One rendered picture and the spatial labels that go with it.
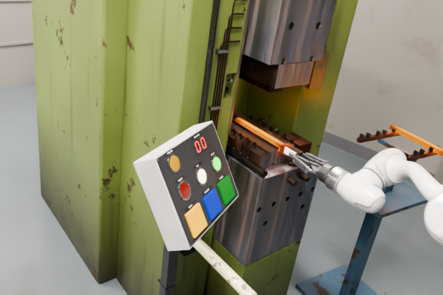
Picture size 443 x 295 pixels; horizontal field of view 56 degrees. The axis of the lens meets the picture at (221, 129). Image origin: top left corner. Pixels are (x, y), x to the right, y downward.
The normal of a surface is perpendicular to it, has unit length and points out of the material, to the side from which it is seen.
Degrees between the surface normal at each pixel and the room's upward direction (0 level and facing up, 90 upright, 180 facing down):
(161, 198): 90
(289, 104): 90
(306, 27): 90
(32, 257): 0
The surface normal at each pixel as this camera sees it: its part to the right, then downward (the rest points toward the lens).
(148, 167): -0.44, 0.31
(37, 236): 0.14, -0.90
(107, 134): 0.62, 0.40
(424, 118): -0.62, 0.25
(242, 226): -0.78, 0.16
